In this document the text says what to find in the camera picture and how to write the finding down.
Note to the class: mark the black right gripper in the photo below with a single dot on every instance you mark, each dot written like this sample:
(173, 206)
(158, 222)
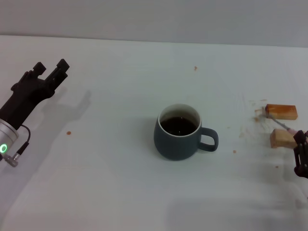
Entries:
(303, 171)

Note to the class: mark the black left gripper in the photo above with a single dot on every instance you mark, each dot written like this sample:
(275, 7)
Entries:
(26, 97)

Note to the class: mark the dark grey ceramic cup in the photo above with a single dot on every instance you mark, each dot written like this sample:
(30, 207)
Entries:
(173, 146)

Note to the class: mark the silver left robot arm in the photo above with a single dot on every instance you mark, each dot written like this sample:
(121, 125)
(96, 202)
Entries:
(6, 134)

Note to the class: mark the plain light wooden block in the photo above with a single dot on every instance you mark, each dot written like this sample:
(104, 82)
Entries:
(280, 139)

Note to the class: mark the coffee stained wooden block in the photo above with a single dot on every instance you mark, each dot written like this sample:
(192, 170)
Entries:
(281, 111)

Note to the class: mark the dark brown coffee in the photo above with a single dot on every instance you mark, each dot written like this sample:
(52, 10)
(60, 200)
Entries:
(178, 126)

